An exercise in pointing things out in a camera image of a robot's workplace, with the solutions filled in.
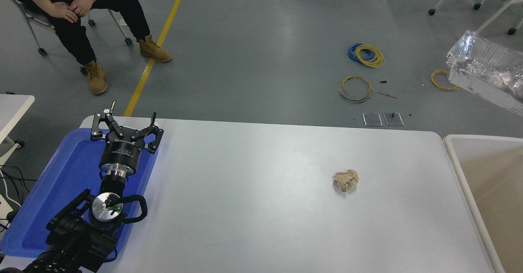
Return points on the crumpled tan paper ball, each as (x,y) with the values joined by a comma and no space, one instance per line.
(345,180)

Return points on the person's left hand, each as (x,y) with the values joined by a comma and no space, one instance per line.
(83,5)

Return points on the large pale bin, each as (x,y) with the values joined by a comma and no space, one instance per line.
(494,191)

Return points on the white power strip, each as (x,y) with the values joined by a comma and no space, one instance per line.
(3,205)

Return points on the white-framed wheeled chair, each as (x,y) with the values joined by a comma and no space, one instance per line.
(431,12)

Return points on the person's right hand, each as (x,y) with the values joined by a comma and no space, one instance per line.
(63,12)

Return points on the silver foil tray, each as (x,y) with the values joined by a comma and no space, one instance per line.
(490,70)

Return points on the clear floor plate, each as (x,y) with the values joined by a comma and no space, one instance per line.
(372,119)
(393,119)

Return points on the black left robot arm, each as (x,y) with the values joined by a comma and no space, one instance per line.
(69,240)

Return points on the person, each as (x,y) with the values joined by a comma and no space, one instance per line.
(73,36)

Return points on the blue plastic tray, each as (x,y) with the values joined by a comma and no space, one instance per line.
(69,171)

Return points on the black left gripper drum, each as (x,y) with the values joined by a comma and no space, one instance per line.
(120,152)

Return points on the grey wheeled chair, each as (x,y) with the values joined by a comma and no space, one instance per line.
(128,41)

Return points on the white side table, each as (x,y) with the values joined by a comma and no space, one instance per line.
(12,105)

